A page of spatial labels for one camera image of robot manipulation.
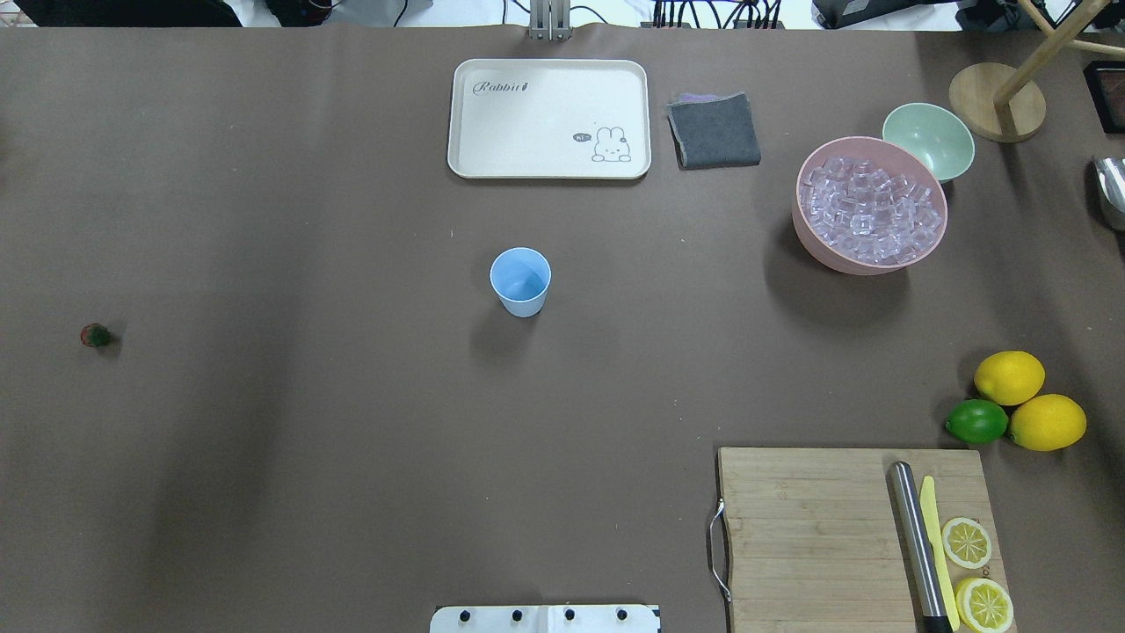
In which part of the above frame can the red strawberry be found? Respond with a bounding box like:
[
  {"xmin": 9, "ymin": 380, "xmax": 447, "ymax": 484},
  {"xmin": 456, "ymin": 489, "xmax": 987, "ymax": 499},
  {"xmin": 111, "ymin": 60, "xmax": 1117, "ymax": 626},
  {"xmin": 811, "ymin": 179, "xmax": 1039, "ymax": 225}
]
[{"xmin": 80, "ymin": 322, "xmax": 113, "ymax": 349}]

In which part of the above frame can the light blue cup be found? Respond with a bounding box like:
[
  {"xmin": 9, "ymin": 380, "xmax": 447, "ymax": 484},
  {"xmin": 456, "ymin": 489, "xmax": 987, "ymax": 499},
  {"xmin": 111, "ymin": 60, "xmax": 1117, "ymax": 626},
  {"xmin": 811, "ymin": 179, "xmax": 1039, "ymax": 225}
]
[{"xmin": 489, "ymin": 247, "xmax": 552, "ymax": 319}]

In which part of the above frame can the pile of clear ice cubes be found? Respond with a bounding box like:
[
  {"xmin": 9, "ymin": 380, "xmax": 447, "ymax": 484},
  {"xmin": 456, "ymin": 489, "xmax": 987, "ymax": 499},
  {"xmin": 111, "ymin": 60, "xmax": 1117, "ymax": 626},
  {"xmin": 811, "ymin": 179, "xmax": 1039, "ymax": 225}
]
[{"xmin": 797, "ymin": 155, "xmax": 946, "ymax": 268}]

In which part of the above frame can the cream rabbit tray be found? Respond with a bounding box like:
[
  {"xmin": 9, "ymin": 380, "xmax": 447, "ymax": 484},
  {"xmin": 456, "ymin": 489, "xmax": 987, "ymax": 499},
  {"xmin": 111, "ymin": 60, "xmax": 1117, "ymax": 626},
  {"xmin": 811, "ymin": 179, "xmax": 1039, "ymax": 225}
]
[{"xmin": 446, "ymin": 58, "xmax": 653, "ymax": 180}]

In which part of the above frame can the grey folded cloth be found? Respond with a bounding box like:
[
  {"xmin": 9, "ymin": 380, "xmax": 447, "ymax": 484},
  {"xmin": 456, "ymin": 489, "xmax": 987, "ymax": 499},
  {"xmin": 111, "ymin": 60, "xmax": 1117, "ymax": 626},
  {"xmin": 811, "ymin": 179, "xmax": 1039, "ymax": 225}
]
[{"xmin": 664, "ymin": 92, "xmax": 762, "ymax": 170}]

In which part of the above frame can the wooden cutting board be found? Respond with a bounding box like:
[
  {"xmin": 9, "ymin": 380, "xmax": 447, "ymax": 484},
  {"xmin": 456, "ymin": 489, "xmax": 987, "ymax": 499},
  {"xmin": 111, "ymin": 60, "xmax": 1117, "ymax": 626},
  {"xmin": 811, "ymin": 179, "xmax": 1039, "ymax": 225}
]
[{"xmin": 716, "ymin": 447, "xmax": 998, "ymax": 632}]

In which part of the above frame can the pink bowl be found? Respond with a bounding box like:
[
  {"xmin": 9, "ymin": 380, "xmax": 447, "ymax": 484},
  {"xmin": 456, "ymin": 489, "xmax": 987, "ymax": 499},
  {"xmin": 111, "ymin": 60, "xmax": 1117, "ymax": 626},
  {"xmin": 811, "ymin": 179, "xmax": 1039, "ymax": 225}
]
[{"xmin": 792, "ymin": 136, "xmax": 948, "ymax": 275}]

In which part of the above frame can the yellow plastic knife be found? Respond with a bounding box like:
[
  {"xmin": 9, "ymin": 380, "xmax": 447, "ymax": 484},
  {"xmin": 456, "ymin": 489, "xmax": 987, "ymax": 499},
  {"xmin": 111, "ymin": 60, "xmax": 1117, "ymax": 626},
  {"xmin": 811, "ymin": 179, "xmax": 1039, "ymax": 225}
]
[{"xmin": 918, "ymin": 474, "xmax": 961, "ymax": 632}]

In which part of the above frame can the mint green bowl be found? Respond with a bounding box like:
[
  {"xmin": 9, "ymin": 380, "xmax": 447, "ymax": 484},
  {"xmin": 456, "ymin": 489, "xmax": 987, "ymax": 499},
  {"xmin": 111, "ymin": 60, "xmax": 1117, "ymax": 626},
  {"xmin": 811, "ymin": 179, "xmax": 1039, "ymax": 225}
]
[{"xmin": 882, "ymin": 103, "xmax": 977, "ymax": 183}]

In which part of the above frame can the green lime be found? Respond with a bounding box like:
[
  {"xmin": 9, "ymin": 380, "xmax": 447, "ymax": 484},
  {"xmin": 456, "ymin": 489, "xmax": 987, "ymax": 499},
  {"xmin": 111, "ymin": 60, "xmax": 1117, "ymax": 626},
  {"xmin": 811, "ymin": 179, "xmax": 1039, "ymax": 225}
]
[{"xmin": 945, "ymin": 399, "xmax": 1010, "ymax": 445}]

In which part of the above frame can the yellow lemon upper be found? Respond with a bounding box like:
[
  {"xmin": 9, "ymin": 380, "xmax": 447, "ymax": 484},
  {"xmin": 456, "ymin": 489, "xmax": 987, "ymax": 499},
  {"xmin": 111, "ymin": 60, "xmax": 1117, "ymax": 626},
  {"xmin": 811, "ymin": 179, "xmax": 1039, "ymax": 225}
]
[{"xmin": 973, "ymin": 350, "xmax": 1046, "ymax": 406}]

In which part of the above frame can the yellow lemon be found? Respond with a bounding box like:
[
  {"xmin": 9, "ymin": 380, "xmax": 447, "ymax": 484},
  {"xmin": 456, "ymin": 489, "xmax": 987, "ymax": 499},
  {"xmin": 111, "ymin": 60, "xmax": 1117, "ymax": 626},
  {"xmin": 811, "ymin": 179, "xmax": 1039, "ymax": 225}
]
[
  {"xmin": 1008, "ymin": 394, "xmax": 1088, "ymax": 452},
  {"xmin": 973, "ymin": 350, "xmax": 1046, "ymax": 406}
]

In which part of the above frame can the lemon slice upper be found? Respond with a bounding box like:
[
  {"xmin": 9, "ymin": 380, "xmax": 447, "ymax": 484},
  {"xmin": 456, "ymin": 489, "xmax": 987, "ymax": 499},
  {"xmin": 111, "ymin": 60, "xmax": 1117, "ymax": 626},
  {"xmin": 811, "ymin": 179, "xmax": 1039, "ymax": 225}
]
[{"xmin": 941, "ymin": 516, "xmax": 993, "ymax": 570}]

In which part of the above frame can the lemon slice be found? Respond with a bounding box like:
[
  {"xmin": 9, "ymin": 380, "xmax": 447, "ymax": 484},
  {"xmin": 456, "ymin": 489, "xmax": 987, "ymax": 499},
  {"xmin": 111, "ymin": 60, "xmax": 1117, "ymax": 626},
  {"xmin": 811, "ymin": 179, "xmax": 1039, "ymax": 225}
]
[
  {"xmin": 941, "ymin": 516, "xmax": 993, "ymax": 570},
  {"xmin": 954, "ymin": 578, "xmax": 1015, "ymax": 632}
]

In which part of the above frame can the steel muddler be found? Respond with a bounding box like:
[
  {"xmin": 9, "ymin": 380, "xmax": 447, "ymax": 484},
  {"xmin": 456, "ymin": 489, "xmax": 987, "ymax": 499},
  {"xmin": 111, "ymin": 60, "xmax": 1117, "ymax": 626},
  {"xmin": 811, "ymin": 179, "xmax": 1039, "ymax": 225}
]
[{"xmin": 889, "ymin": 461, "xmax": 953, "ymax": 632}]

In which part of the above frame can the wooden stand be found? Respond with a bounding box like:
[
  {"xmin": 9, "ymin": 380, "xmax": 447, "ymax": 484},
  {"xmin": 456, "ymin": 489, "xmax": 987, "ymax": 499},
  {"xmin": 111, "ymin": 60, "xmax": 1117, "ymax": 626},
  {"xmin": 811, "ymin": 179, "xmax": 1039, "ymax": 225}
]
[{"xmin": 950, "ymin": 1, "xmax": 1124, "ymax": 143}]

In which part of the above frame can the yellow lemon lower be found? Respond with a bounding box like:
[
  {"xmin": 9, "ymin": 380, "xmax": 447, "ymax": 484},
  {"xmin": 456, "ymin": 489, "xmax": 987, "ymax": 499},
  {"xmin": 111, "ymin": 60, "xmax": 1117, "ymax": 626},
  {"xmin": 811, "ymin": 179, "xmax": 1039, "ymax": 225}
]
[{"xmin": 1008, "ymin": 394, "xmax": 1088, "ymax": 452}]

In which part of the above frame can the lemon slice lower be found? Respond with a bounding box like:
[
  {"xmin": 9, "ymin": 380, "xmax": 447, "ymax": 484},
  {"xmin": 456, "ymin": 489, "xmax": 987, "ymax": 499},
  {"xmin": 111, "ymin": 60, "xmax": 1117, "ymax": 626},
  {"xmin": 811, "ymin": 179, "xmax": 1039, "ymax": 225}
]
[{"xmin": 954, "ymin": 578, "xmax": 1015, "ymax": 632}]

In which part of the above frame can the steel container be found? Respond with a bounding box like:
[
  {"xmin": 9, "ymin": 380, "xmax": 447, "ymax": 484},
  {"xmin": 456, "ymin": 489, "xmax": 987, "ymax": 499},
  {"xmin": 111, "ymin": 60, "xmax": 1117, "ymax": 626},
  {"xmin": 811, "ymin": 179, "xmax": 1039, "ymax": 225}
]
[{"xmin": 1092, "ymin": 157, "xmax": 1124, "ymax": 233}]

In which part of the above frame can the aluminium frame post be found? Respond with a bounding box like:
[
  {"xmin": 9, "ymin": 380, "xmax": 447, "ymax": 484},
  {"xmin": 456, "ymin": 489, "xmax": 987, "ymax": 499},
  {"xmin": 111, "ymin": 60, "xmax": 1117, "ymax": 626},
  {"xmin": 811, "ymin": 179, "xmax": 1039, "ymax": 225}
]
[{"xmin": 527, "ymin": 0, "xmax": 573, "ymax": 40}]

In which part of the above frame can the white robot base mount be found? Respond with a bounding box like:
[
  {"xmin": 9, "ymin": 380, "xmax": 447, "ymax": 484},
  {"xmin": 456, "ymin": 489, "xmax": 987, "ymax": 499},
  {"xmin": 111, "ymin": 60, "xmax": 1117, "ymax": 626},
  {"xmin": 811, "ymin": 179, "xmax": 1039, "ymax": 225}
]
[{"xmin": 429, "ymin": 604, "xmax": 662, "ymax": 632}]

